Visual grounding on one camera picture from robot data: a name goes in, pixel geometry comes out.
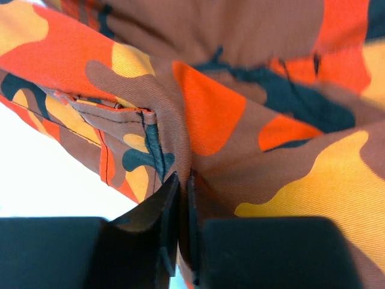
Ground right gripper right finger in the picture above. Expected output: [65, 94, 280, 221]
[187, 170, 207, 286]

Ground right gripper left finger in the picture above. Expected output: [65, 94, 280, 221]
[85, 172, 180, 288]

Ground orange camouflage trousers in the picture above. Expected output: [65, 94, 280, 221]
[1, 1, 384, 288]

